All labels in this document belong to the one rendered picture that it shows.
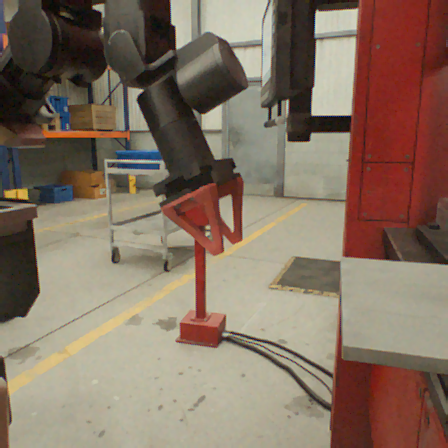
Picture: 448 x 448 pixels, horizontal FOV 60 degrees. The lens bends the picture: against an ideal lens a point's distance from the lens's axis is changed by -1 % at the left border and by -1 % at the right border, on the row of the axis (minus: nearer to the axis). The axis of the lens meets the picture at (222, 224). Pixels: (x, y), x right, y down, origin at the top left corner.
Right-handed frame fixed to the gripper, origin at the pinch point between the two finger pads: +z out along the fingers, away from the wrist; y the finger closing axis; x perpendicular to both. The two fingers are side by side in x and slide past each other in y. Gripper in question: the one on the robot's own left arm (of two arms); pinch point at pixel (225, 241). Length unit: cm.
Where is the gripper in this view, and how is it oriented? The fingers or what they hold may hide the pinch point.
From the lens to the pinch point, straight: 46.6
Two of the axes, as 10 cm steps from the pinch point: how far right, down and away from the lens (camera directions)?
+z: 4.1, 9.1, 0.0
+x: -8.1, 3.6, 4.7
